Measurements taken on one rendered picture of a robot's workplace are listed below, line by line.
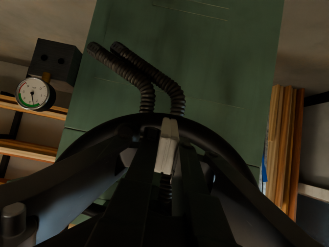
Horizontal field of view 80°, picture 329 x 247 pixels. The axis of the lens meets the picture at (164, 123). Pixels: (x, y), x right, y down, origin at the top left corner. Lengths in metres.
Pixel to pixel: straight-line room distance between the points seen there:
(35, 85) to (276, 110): 1.74
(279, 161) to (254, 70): 1.44
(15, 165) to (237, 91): 3.12
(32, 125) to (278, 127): 2.95
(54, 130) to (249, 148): 2.85
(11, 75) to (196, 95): 3.21
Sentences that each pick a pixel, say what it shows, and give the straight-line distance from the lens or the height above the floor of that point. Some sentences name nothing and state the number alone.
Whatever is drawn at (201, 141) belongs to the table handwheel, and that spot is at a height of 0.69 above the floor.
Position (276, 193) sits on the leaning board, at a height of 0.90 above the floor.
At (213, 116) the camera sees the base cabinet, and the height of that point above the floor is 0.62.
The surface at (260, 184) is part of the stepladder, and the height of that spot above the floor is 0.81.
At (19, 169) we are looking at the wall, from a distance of 3.31.
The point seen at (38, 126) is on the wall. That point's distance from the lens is 3.20.
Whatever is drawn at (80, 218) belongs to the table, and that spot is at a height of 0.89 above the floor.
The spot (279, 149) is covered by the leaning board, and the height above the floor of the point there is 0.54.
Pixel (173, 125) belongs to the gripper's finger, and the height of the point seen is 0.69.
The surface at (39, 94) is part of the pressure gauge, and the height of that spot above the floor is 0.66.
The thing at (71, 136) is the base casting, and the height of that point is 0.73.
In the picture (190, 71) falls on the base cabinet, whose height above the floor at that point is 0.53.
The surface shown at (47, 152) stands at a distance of 2.60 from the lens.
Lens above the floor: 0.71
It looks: 7 degrees down
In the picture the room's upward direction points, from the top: 169 degrees counter-clockwise
